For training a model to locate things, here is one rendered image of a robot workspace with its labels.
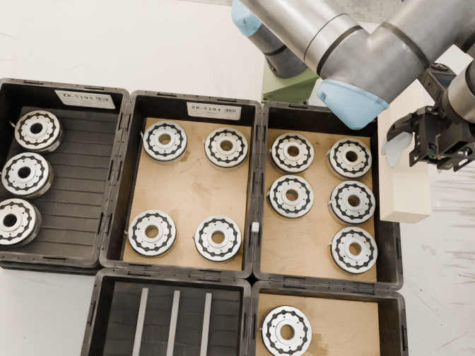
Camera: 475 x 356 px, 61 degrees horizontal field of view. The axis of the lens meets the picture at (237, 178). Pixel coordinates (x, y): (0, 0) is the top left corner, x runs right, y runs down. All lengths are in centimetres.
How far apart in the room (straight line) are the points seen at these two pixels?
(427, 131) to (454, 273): 63
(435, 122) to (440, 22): 19
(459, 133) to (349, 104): 17
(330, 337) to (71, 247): 59
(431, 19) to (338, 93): 12
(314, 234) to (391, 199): 28
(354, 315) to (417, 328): 24
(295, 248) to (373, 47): 55
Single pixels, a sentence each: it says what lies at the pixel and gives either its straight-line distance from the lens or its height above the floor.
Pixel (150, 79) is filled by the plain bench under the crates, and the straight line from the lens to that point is 126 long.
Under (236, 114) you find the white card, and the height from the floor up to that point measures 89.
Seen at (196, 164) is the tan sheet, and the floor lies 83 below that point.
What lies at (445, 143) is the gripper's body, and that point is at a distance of 61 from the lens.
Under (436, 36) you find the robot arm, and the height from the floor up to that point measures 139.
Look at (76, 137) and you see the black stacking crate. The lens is 106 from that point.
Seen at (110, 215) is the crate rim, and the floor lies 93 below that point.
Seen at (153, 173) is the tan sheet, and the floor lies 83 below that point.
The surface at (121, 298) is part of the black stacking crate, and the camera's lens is 93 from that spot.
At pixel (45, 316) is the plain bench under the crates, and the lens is 111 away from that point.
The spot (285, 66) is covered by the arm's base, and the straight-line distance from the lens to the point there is 111.
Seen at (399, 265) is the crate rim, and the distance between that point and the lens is 89.
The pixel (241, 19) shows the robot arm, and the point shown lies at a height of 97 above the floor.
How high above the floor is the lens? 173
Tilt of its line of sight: 70 degrees down
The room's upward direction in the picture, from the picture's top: 8 degrees clockwise
